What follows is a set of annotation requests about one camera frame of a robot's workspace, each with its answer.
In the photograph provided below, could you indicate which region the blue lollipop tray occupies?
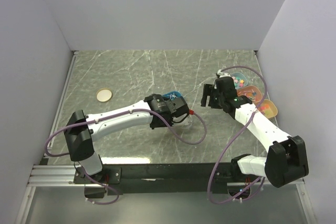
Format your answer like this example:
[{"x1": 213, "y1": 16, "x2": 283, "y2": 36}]
[{"x1": 162, "y1": 91, "x2": 182, "y2": 100}]

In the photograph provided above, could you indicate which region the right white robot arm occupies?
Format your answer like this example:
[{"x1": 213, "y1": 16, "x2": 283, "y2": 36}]
[{"x1": 201, "y1": 77, "x2": 309, "y2": 188}]

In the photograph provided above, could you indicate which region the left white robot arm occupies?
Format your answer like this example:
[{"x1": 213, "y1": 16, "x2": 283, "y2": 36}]
[{"x1": 64, "y1": 94, "x2": 190, "y2": 183}]

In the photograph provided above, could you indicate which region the light blue star candy tray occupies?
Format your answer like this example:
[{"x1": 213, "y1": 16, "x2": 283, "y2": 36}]
[{"x1": 230, "y1": 72, "x2": 248, "y2": 89}]

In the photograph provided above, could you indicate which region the clear plastic jar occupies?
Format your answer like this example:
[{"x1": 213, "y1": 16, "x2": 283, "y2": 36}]
[{"x1": 173, "y1": 114, "x2": 193, "y2": 129}]

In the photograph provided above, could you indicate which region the pink lollipop tray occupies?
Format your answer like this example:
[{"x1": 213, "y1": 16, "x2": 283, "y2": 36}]
[{"x1": 237, "y1": 86, "x2": 263, "y2": 104}]

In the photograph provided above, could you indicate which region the beige gummy candy tray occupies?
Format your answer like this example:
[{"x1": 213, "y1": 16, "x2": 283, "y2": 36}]
[{"x1": 258, "y1": 99, "x2": 278, "y2": 119}]

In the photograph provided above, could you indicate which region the beige round jar lid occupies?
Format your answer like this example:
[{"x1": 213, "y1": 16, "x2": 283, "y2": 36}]
[{"x1": 96, "y1": 88, "x2": 113, "y2": 102}]

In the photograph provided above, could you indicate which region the black base beam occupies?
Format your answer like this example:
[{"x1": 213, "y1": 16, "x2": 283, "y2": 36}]
[{"x1": 73, "y1": 162, "x2": 258, "y2": 195}]

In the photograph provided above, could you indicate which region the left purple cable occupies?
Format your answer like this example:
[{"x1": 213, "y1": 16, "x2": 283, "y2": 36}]
[{"x1": 44, "y1": 108, "x2": 207, "y2": 206}]

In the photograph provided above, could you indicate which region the purple cable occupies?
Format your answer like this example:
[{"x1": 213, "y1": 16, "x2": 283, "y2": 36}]
[
  {"x1": 207, "y1": 66, "x2": 268, "y2": 205},
  {"x1": 44, "y1": 108, "x2": 207, "y2": 206}
]

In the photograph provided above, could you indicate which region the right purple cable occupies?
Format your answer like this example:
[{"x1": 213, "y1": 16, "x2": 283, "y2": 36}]
[{"x1": 207, "y1": 66, "x2": 268, "y2": 205}]

